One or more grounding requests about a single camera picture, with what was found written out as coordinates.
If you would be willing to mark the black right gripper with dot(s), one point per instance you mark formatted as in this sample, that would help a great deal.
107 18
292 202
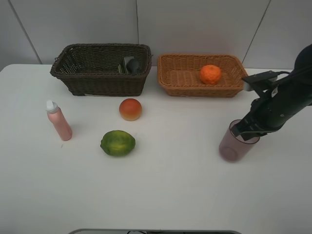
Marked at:
270 115

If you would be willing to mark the translucent purple plastic cup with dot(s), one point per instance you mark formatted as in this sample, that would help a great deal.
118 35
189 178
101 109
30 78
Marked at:
234 148

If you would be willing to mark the orange mandarin fruit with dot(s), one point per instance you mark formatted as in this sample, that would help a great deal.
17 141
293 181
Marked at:
210 74

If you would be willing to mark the red yellow peach fruit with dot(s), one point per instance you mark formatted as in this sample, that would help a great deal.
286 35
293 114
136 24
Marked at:
130 109

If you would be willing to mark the green lime fruit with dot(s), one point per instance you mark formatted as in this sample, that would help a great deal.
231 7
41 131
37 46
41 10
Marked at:
117 143

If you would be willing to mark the dark grey square bottle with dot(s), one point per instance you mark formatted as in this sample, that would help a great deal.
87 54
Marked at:
129 65

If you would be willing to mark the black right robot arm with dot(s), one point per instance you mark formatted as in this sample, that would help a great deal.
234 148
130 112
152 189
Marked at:
300 76

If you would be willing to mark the orange wicker basket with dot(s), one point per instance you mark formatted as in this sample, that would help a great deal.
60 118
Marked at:
179 75

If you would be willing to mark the dark brown wicker basket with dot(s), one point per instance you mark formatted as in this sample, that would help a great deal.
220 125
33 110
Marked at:
92 69

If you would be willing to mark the pink bottle white cap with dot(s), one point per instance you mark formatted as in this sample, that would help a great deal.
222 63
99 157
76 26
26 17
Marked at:
58 120

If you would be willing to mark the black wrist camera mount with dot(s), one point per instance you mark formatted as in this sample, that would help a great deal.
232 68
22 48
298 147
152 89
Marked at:
260 82

